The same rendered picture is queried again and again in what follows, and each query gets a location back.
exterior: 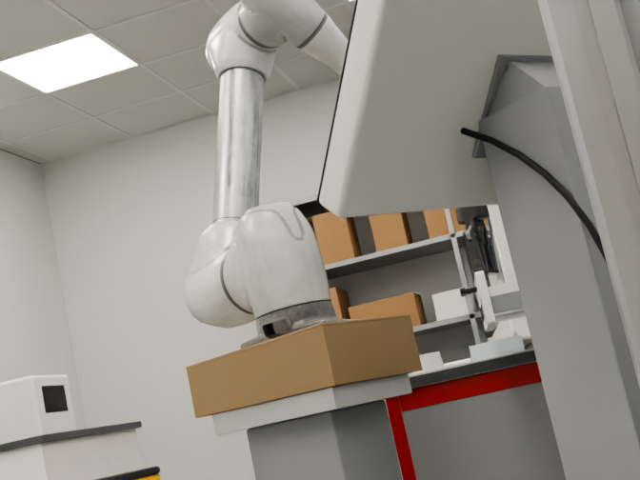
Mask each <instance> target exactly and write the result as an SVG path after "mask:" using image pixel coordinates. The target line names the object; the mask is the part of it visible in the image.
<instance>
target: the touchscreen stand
mask: <svg viewBox="0 0 640 480"><path fill-rule="evenodd" d="M478 126H479V129H480V133H483V134H486V135H488V136H491V137H493V138H495V139H497V140H499V141H501V142H503V143H505V144H507V145H509V146H511V147H513V148H515V149H517V150H520V151H521V152H523V153H524V154H525V155H527V156H528V157H529V158H530V159H531V160H533V161H534V162H535V163H537V164H538V165H539V166H541V167H542V168H544V169H545V170H547V171H548V172H549V173H550V174H551V175H552V176H553V177H554V178H555V179H556V180H557V181H558V182H559V183H560V184H561V185H562V186H563V187H564V188H565V189H566V190H567V191H568V192H569V193H570V194H571V195H572V197H573V198H574V199H575V201H576V202H577V203H578V205H579V206H580V207H581V209H582V210H583V211H584V213H585V214H586V215H587V216H588V218H589V219H590V220H591V222H592V224H593V225H594V226H595V228H596V230H597V232H598V234H599V231H598V228H597V225H596V221H595V217H594V213H593V210H592V206H591V202H590V196H589V193H588V189H587V185H586V181H585V177H584V174H583V171H582V167H581V163H580V159H579V156H578V152H577V148H576V145H575V141H574V138H573V134H572V130H571V126H570V120H569V117H568V113H567V109H566V105H565V102H564V98H563V94H562V91H561V87H560V86H545V87H543V88H541V89H539V90H537V91H535V92H533V93H531V94H529V95H527V96H525V97H523V98H521V99H520V100H518V101H516V102H514V103H512V104H510V105H508V106H506V107H504V108H503V109H501V110H499V111H497V112H495V113H493V114H491V115H489V116H487V117H486V118H484V119H482V120H480V121H479V123H478ZM483 145H484V149H485V154H486V157H487V161H488V165H489V169H490V176H491V180H492V184H493V187H494V191H495V195H496V199H497V203H498V207H499V210H500V214H501V218H502V222H503V226H504V230H505V234H506V237H507V241H508V245H509V249H510V257H511V261H512V264H513V268H514V272H515V276H516V280H517V284H518V288H519V291H520V295H521V299H522V303H523V307H524V311H525V314H526V318H527V322H528V326H529V330H530V337H531V341H532V344H533V348H534V352H535V357H536V361H537V365H538V369H539V372H540V376H541V380H542V384H543V388H544V392H545V395H546V399H547V403H548V407H549V411H550V418H551V422H552V425H553V429H554V433H555V437H556V441H557V445H558V449H559V452H560V456H561V461H562V465H563V469H564V473H565V476H566V480H640V388H639V384H638V380H637V377H636V373H635V369H634V365H633V362H632V359H631V355H630V348H629V344H628V341H627V337H626V334H625V330H624V326H623V323H622V319H621V315H620V311H619V308H618V305H617V301H616V297H615V293H614V289H613V286H612V282H611V279H610V272H609V269H608V266H607V264H606V261H605V259H604V258H603V256H602V254H601V252H600V250H599V249H598V248H597V246H596V244H595V242H594V241H593V239H592V237H591V235H590V233H589V231H588V229H587V227H586V226H585V225H584V223H583V222H582V221H581V219H580V218H579V217H578V215H577V214H576V213H575V211H574V210H573V209H572V207H571V206H570V204H569V203H568V202H567V200H566V199H565V198H564V197H563V196H562V195H561V194H560V193H559V192H558V191H557V190H556V189H555V188H554V187H553V186H552V185H551V184H550V183H549V182H548V181H547V180H546V179H545V178H544V177H543V176H542V175H540V174H539V173H538V172H536V171H535V170H533V169H532V168H530V167H529V166H528V165H526V164H525V163H524V162H522V161H521V160H520V159H518V158H517V157H515V156H513V155H511V154H509V153H507V152H505V151H503V150H501V149H499V148H497V147H495V146H494V145H492V144H490V143H487V142H484V141H483Z"/></svg>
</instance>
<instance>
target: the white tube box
mask: <svg viewBox="0 0 640 480"><path fill-rule="evenodd" d="M469 349H470V357H471V361H477V360H481V359H486V358H490V357H494V356H498V355H503V354H508V353H512V352H517V351H520V350H525V347H524V343H523V339H522V335H521V334H520V335H516V336H512V337H508V338H503V339H499V340H494V341H490V342H486V343H482V344H477V345H473V346H469Z"/></svg>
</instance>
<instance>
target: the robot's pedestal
mask: <svg viewBox="0 0 640 480"><path fill-rule="evenodd" d="M409 393H412V390H411V385H410V379H409V375H408V374H407V373H404V374H398V375H393V376H388V377H382V378H377V379H371V380H367V381H361V382H355V383H350V384H345V385H340V386H334V387H329V388H325V389H320V390H314V391H310V392H305V393H301V394H297V395H293V396H289V397H285V398H281V399H276V400H272V401H269V402H264V403H260V404H256V405H252V406H247V407H244V408H240V409H235V410H228V411H224V412H219V413H215V414H213V415H212V419H213V424H214V429H215V434H216V435H220V434H224V433H229V432H234V431H238V430H246V429H248V430H247V436H248V440H249V445H250V454H251V459H252V464H253V468H254V473H255V478H256V480H403V479H402V474H401V471H400V466H399V462H398V457H397V453H396V448H395V445H394V440H393V436H392V431H391V427H390V420H389V415H388V411H387V406H386V402H385V400H383V399H387V398H392V397H395V396H400V395H405V394H409Z"/></svg>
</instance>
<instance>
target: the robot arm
mask: <svg viewBox="0 0 640 480"><path fill-rule="evenodd" d="M286 42H290V43H291V44H293V45H294V46H295V47H296V48H298V49H300V50H301V51H303V52H305V53H307V54H308V55H310V56H312V57H314V58H315V59H317V60H319V61H320V62H322V63H324V64H325V65H327V66H329V67H330V68H332V69H333V70H335V71H336V72H337V73H338V74H339V75H340V76H341V74H342V69H343V64H344V59H345V54H346V49H347V44H348V40H347V38H346V37H345V36H344V35H343V33H342V32H341V31H340V30H339V29H338V28H337V27H336V26H335V24H334V23H333V22H332V20H331V19H330V17H329V16H328V15H327V14H326V13H325V12H324V11H323V10H322V9H321V8H320V7H319V6H318V4H317V3H316V2H315V1H314V0H241V2H239V3H237V4H236V5H235V6H233V7H232V8H231V9H230V10H229V11H228V12H227V13H226V14H225V15H224V16H223V17H222V18H221V19H220V20H219V21H218V22H217V23H216V25H215V26H214V27H213V29H212V30H211V32H210V35H209V38H208V41H207V45H206V56H207V60H208V62H209V64H210V66H211V68H212V69H213V70H214V71H215V75H216V77H217V78H218V80H219V82H220V97H219V113H218V130H217V145H216V161H215V177H214V194H213V210H212V225H210V226H209V227H208V228H207V229H206V230H205V231H204V232H203V233H202V234H201V235H200V237H199V242H198V246H197V250H196V253H195V256H194V259H193V263H192V266H191V269H190V273H189V275H188V277H187V279H186V283H185V301H186V305H187V308H188V310H189V312H190V313H191V315H192V316H193V317H194V318H195V319H197V320H198V321H200V322H201V323H204V324H207V325H211V326H215V327H220V328H226V329H229V328H235V327H239V326H243V325H246V324H248V323H250V322H252V321H256V327H257V333H258V336H257V337H255V338H253V339H251V340H249V341H248V342H245V343H243V344H241V345H240V347H241V349H243V348H246V347H249V346H252V345H255V344H258V343H262V342H265V341H268V340H271V339H273V338H276V337H279V336H282V335H285V334H288V333H291V332H294V331H298V330H302V329H305V328H308V327H311V326H314V325H317V324H320V323H327V322H337V321H347V320H352V319H341V318H338V317H337V316H336V313H335V310H334V307H333V304H332V302H331V299H330V290H329V283H328V278H327V274H326V270H325V266H324V262H323V258H322V255H321V251H320V249H319V246H318V243H317V240H316V237H315V234H314V232H313V230H312V228H311V226H310V224H309V222H308V221H307V219H306V218H305V216H304V215H303V214H302V213H301V211H300V210H299V209H297V208H295V207H294V206H292V205H291V204H290V203H286V202H278V203H270V204H265V205H261V206H259V193H260V170H261V148H262V125H263V102H264V85H265V84H266V83H267V81H268V80H269V79H270V74H271V71H272V67H273V64H274V61H275V58H276V56H277V53H278V51H279V46H280V45H282V44H284V43H286ZM454 209H457V210H456V216H457V220H458V223H459V224H460V225H466V230H467V231H465V232H463V237H464V239H465V241H466V244H467V247H468V251H469V254H470V260H471V262H472V265H473V269H474V272H477V271H480V270H483V271H484V274H485V278H486V282H487V286H488V287H491V286H496V285H499V284H498V280H497V276H496V273H498V272H499V270H498V267H497V262H496V257H495V251H494V246H493V242H492V233H491V232H488V229H487V228H486V225H485V223H484V220H486V219H488V218H489V217H490V214H489V210H488V206H487V205H486V206H474V207H464V208H454Z"/></svg>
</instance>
